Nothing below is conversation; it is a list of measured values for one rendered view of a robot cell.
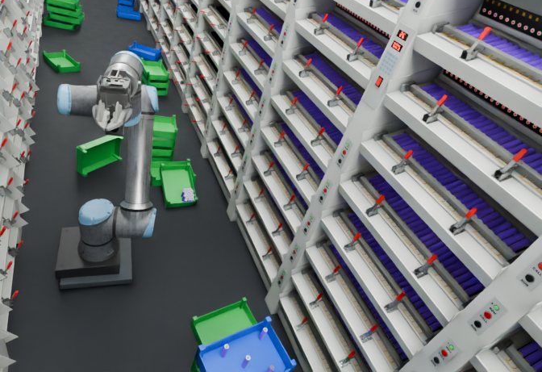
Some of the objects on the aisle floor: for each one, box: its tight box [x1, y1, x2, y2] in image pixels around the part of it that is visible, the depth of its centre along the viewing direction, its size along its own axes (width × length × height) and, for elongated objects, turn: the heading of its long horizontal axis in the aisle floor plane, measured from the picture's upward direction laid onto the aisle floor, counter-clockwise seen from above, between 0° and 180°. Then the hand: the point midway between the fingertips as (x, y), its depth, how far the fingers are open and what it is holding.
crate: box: [150, 159, 196, 186], centre depth 260 cm, size 30×20×8 cm
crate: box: [190, 297, 257, 346], centre depth 179 cm, size 30×20×8 cm
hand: (106, 129), depth 84 cm, fingers closed
